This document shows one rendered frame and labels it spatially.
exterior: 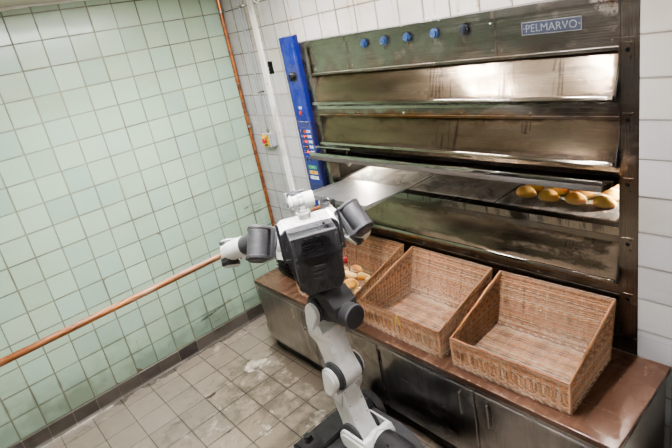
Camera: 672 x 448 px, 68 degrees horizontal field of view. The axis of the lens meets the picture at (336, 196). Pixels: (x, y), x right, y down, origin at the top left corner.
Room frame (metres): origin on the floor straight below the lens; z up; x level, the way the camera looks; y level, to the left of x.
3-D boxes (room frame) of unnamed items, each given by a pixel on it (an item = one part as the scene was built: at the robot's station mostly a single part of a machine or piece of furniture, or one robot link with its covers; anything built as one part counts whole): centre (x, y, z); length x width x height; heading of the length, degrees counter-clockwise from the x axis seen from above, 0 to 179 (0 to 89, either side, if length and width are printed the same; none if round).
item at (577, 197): (2.36, -1.26, 1.21); 0.61 x 0.48 x 0.06; 128
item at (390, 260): (2.83, 0.01, 0.72); 0.56 x 0.49 x 0.28; 39
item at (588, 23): (2.56, -0.58, 1.99); 1.80 x 0.08 x 0.21; 38
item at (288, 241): (2.01, 0.14, 1.27); 0.34 x 0.30 x 0.36; 100
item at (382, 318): (2.36, -0.37, 0.72); 0.56 x 0.49 x 0.28; 37
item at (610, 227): (2.56, -0.58, 1.16); 1.80 x 0.06 x 0.04; 38
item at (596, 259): (2.54, -0.56, 1.02); 1.79 x 0.11 x 0.19; 38
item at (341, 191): (2.92, -0.12, 1.19); 0.55 x 0.36 x 0.03; 39
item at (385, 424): (1.94, 0.08, 0.28); 0.21 x 0.20 x 0.13; 39
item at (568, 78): (2.54, -0.56, 1.80); 1.79 x 0.11 x 0.19; 38
